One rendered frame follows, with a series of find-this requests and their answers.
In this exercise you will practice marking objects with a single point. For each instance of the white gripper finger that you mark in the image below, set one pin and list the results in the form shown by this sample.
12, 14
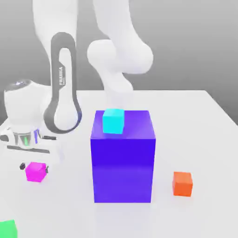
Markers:
22, 166
46, 169

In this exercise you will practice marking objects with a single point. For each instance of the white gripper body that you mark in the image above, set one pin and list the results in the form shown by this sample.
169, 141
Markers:
27, 149

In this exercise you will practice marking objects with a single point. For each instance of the small magenta cube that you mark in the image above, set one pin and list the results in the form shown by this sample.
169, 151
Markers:
35, 172

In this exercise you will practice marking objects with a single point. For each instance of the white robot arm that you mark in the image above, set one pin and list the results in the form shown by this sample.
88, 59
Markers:
55, 22

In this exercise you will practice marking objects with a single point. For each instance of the small green cube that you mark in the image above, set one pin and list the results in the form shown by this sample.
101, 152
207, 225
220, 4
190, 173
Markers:
7, 229

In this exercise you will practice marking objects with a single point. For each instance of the small cyan cube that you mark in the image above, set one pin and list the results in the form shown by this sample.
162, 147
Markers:
113, 121

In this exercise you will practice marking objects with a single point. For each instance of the small orange cube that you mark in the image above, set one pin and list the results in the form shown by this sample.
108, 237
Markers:
182, 185

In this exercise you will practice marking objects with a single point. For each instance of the large purple box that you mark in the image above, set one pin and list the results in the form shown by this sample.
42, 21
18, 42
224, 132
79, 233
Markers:
122, 167

